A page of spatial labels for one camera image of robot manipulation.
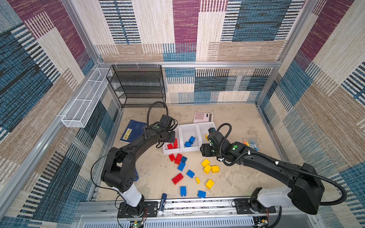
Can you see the blue glue stick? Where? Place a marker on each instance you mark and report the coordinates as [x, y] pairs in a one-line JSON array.
[[162, 204]]

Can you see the pink calculator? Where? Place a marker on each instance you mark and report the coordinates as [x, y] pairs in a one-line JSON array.
[[203, 117]]

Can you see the highlighter marker pack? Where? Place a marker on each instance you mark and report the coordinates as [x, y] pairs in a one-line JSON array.
[[251, 142]]

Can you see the black mesh shelf rack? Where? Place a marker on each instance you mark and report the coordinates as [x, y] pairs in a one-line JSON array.
[[137, 85]]

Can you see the small blue lego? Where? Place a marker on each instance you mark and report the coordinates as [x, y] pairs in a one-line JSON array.
[[192, 140]]

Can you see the blue lego eight-stud brick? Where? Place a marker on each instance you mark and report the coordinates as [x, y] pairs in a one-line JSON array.
[[181, 166]]

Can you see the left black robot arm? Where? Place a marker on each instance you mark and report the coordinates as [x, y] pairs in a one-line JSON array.
[[120, 166]]

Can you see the left white plastic bin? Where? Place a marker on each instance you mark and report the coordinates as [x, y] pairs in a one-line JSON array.
[[178, 135]]

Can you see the red lego square brick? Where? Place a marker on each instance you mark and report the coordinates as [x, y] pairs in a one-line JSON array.
[[172, 157]]

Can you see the white plastic bin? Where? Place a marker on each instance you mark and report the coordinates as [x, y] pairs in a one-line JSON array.
[[178, 135], [203, 130], [187, 131]]

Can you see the blue book yellow label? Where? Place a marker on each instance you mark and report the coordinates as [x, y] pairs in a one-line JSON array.
[[133, 131]]

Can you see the red lego eight-stud brick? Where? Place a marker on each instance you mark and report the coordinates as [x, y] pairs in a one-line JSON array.
[[178, 159]]

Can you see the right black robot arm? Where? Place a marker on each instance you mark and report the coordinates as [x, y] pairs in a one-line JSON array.
[[303, 189]]

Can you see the right white plastic bin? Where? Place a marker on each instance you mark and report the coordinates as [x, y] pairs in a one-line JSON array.
[[203, 130]]

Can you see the yellow lego front brick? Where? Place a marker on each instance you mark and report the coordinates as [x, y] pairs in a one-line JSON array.
[[209, 184]]

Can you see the white wire mesh basket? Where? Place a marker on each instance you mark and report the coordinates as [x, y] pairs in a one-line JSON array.
[[81, 109]]

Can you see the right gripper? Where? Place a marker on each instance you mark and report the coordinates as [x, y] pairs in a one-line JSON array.
[[205, 152]]

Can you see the yellow lego stud brick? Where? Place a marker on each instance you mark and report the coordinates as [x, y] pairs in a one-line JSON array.
[[207, 169]]

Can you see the blue lego centre brick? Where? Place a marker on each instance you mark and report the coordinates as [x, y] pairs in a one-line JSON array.
[[190, 174]]

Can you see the middle white plastic bin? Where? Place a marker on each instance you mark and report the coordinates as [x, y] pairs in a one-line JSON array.
[[187, 131]]

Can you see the red lego low brick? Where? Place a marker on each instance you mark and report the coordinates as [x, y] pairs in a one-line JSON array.
[[177, 179]]

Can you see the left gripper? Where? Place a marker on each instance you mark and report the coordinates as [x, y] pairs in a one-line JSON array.
[[172, 137]]

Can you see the blue lego hollow brick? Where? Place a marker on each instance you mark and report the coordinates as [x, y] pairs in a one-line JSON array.
[[183, 159]]

